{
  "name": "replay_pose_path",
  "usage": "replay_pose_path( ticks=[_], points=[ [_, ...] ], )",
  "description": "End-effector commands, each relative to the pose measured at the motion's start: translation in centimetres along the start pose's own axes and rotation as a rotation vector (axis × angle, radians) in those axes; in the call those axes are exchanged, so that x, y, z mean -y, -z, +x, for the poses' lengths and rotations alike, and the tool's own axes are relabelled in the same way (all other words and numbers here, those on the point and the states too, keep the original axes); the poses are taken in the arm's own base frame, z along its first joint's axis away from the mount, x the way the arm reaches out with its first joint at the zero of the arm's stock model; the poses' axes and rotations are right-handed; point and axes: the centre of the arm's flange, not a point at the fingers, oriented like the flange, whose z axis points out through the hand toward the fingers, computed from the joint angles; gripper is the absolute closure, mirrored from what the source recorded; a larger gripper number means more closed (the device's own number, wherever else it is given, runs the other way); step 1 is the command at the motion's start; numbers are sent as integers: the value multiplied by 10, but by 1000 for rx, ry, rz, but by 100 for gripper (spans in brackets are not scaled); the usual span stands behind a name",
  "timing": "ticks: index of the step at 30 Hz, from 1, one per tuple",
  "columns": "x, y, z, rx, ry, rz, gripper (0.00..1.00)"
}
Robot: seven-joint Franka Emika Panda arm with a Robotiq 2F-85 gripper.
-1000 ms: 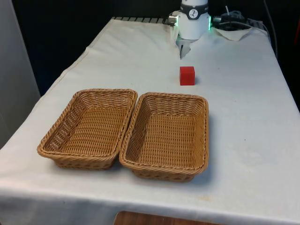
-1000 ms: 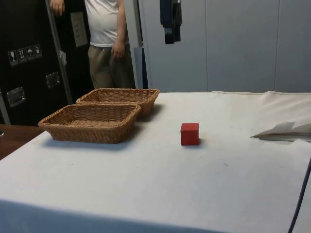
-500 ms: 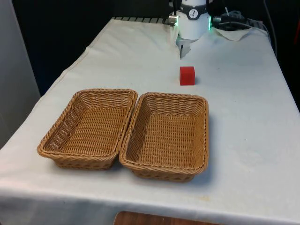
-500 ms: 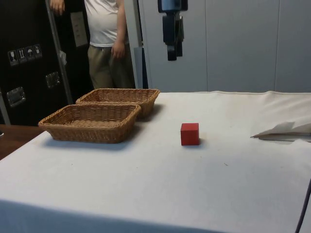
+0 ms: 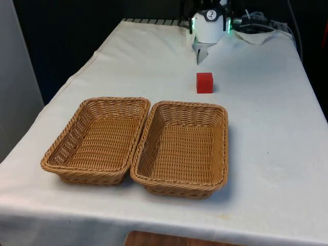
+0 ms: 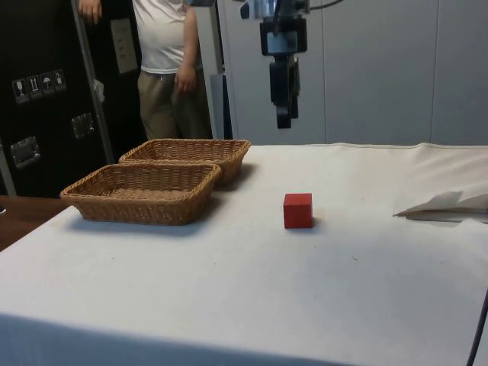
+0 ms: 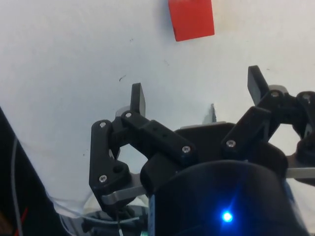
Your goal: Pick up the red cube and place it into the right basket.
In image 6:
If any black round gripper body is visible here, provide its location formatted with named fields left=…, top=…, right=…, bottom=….
left=260, top=17, right=308, bottom=57

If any black bar gripper finger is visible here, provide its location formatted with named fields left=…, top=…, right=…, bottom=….
left=287, top=55, right=301, bottom=119
left=268, top=54, right=293, bottom=130

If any brown wicker basket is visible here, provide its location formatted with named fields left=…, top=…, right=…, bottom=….
left=59, top=163, right=223, bottom=226
left=118, top=138, right=252, bottom=188

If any red cube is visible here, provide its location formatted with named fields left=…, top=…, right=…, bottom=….
left=283, top=192, right=314, bottom=230

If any pale locker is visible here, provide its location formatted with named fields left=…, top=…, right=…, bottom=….
left=433, top=0, right=488, bottom=146
left=215, top=0, right=326, bottom=146

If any person in white shirt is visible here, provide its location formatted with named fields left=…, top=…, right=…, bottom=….
left=77, top=0, right=213, bottom=140

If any black cabinet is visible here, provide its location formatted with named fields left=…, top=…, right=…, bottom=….
left=0, top=0, right=149, bottom=199

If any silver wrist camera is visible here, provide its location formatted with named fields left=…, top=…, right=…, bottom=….
left=239, top=0, right=280, bottom=19

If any black cable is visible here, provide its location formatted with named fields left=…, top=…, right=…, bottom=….
left=466, top=287, right=488, bottom=366
left=306, top=0, right=345, bottom=11

